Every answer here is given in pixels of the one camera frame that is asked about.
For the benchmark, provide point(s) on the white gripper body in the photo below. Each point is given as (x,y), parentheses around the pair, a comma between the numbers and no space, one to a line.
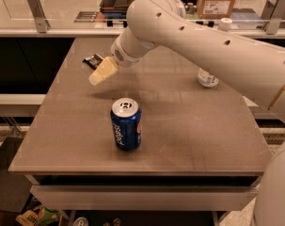
(122,56)

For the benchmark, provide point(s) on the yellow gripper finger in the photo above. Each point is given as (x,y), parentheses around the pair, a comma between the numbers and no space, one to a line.
(107,68)

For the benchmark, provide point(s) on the black RXBAR chocolate bar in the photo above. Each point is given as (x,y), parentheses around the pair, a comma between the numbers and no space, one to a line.
(93,61)

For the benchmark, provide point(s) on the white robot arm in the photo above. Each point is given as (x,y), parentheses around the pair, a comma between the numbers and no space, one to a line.
(255,69)

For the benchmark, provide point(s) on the blue Pepsi soda can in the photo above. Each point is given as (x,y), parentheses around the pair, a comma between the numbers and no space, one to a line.
(126,122)

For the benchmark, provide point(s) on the clear plastic water bottle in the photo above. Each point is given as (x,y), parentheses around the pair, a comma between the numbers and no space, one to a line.
(205,79)

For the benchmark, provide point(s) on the cardboard box with label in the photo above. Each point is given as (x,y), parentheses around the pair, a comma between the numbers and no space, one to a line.
(214,9)

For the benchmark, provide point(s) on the grey table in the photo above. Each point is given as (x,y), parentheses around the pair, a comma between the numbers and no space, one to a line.
(200,150)

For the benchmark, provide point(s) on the silver can under table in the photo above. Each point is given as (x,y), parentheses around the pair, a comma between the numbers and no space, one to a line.
(81,221)

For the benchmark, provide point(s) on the green snack bag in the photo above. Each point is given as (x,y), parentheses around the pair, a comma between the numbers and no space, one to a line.
(39,216)

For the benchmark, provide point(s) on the left metal bracket post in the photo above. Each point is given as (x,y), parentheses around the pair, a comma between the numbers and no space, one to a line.
(41,23)

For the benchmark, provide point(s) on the metal bracket post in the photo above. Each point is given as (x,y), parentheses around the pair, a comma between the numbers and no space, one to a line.
(273,16)
(41,23)

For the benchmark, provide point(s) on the right metal bracket post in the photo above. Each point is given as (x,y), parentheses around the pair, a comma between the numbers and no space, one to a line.
(273,16)

